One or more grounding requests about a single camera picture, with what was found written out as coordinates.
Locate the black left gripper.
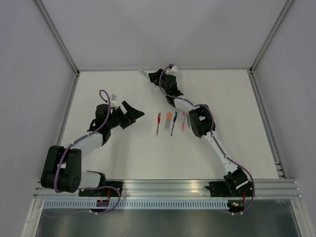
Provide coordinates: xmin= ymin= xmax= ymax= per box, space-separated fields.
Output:
xmin=107 ymin=102 xmax=144 ymax=129

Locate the green highlighter pen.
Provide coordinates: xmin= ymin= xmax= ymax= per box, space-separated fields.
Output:
xmin=138 ymin=69 xmax=150 ymax=79

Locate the orange highlighter pen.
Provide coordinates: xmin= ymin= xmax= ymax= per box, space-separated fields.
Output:
xmin=164 ymin=112 xmax=172 ymax=132

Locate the blue gel pen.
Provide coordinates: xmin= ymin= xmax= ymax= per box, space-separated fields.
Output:
xmin=170 ymin=111 xmax=178 ymax=136

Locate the purple grey marker pen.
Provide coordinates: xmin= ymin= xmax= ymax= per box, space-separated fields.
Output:
xmin=186 ymin=114 xmax=191 ymax=128

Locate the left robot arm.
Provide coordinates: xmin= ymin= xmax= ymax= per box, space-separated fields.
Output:
xmin=40 ymin=101 xmax=144 ymax=197

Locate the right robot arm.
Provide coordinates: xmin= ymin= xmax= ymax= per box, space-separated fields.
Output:
xmin=148 ymin=67 xmax=252 ymax=196

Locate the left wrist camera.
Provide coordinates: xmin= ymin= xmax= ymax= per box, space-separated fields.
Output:
xmin=110 ymin=94 xmax=118 ymax=108

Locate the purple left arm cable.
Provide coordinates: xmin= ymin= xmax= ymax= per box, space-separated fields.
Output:
xmin=43 ymin=90 xmax=121 ymax=218

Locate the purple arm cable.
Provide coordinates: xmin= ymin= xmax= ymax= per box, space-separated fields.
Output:
xmin=159 ymin=64 xmax=256 ymax=215
xmin=43 ymin=90 xmax=121 ymax=218

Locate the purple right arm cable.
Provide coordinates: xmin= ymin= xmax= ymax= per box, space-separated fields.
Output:
xmin=159 ymin=64 xmax=256 ymax=215

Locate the aluminium mounting rail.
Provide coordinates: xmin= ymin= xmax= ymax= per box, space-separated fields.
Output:
xmin=33 ymin=179 xmax=303 ymax=198

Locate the white slotted cable duct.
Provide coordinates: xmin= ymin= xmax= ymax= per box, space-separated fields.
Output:
xmin=44 ymin=199 xmax=229 ymax=210

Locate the left aluminium frame post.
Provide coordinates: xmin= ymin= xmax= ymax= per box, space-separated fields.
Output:
xmin=33 ymin=0 xmax=80 ymax=76

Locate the aluminium frame post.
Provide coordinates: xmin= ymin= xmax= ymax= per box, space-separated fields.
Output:
xmin=33 ymin=0 xmax=80 ymax=76
xmin=249 ymin=0 xmax=296 ymax=74

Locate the right aluminium frame post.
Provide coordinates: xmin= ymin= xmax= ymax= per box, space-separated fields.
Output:
xmin=249 ymin=0 xmax=296 ymax=74

